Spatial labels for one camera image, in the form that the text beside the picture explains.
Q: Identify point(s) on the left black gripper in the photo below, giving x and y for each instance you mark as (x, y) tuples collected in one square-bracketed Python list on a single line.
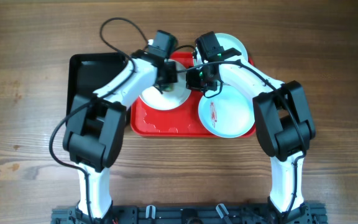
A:
[(173, 77)]

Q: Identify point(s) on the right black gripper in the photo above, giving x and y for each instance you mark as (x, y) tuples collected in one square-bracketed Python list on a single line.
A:
[(192, 84)]

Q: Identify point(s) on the white plate red stain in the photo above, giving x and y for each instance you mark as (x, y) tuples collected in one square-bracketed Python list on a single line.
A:
[(167, 100)]

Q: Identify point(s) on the mint plate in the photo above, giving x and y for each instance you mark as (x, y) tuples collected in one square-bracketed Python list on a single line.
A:
[(228, 41), (227, 114)]

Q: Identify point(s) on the green yellow sponge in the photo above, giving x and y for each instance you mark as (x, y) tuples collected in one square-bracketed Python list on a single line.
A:
[(167, 87)]

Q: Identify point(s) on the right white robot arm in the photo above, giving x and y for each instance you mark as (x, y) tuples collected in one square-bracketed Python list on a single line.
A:
[(283, 122)]

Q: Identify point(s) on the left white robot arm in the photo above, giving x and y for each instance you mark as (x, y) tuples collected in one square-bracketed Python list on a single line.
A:
[(101, 88)]

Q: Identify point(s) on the red plastic tray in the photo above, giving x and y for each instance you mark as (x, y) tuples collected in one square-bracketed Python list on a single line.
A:
[(182, 121)]

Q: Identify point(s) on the black plastic tray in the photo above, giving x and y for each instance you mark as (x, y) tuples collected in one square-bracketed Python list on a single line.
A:
[(89, 72)]

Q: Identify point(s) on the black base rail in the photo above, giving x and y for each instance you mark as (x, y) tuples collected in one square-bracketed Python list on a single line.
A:
[(257, 213)]

